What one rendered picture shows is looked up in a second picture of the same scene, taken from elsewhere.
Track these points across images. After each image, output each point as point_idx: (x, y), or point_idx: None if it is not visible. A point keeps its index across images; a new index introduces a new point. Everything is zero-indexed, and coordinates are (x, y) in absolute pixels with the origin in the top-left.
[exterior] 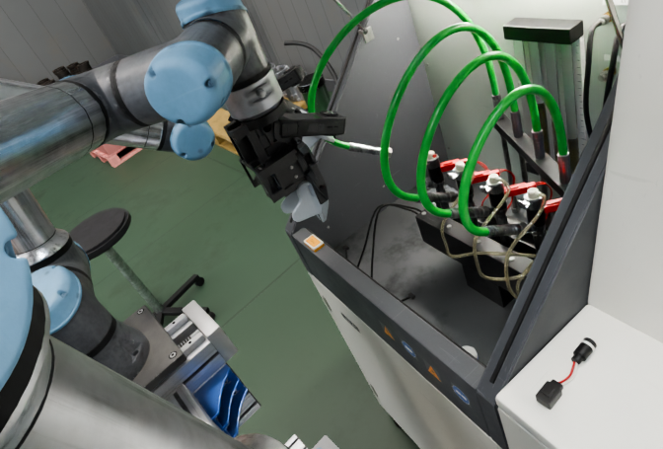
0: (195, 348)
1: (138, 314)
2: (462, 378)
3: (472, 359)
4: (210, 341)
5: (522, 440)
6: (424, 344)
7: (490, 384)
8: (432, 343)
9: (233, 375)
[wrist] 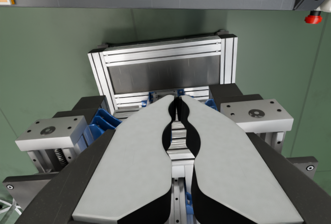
0: (75, 152)
1: (13, 188)
2: (278, 10)
3: None
4: (77, 142)
5: None
6: (228, 7)
7: (314, 0)
8: (234, 1)
9: (94, 118)
